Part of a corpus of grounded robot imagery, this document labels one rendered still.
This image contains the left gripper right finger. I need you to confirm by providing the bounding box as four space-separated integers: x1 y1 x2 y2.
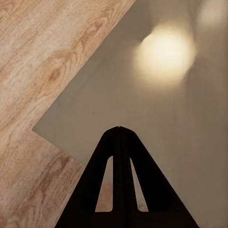
119 126 199 228

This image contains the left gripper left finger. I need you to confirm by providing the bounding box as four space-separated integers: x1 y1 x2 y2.
55 126 126 228

